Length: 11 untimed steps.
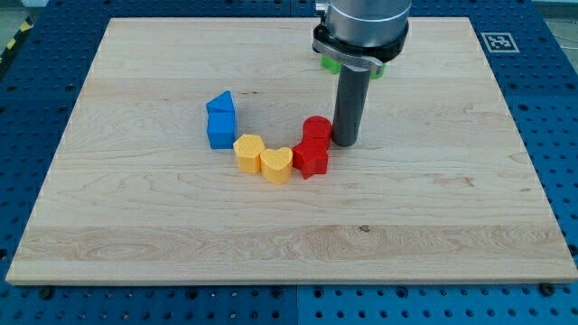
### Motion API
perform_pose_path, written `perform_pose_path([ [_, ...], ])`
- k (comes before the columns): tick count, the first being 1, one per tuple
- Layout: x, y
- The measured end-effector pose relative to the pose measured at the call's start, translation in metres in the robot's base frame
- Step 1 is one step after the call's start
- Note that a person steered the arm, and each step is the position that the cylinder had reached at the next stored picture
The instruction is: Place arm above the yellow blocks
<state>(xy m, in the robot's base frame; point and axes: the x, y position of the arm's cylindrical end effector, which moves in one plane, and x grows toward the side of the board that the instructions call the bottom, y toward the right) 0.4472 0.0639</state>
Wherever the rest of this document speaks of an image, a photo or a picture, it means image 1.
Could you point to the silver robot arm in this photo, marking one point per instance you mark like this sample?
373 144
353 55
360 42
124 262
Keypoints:
361 34

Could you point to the yellow heart block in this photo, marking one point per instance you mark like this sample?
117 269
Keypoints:
277 165

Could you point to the red star block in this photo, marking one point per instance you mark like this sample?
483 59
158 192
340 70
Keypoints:
311 157

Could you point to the yellow hexagon block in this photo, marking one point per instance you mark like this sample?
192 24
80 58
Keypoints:
247 149

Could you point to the red cylinder block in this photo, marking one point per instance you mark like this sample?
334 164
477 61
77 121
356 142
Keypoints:
317 129

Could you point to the blue cube block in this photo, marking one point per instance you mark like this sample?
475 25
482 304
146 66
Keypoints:
222 130

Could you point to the blue triangle block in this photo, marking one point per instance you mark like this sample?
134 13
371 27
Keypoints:
221 103

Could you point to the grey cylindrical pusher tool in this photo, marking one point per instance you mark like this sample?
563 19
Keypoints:
349 104

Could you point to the green block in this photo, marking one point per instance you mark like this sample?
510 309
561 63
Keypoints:
334 67

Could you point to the wooden board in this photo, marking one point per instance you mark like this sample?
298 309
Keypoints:
438 188

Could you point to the white fiducial marker tag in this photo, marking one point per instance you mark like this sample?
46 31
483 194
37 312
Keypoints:
499 42

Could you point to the black yellow hazard tape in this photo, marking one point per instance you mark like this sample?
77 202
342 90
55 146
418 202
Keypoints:
16 42

